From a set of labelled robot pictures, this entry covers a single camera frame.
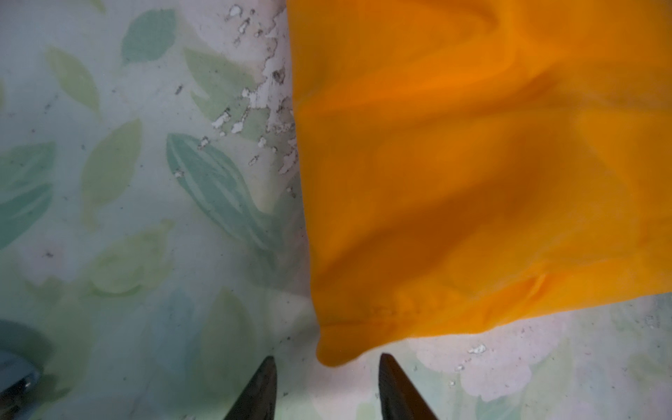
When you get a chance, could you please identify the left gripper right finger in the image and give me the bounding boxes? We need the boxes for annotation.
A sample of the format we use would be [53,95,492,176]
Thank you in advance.
[378,353,438,420]

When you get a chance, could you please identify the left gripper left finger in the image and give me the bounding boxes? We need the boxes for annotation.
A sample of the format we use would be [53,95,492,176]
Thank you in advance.
[224,356,278,420]

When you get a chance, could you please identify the orange shorts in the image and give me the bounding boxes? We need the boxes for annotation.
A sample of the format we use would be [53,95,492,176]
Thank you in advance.
[287,1,671,367]

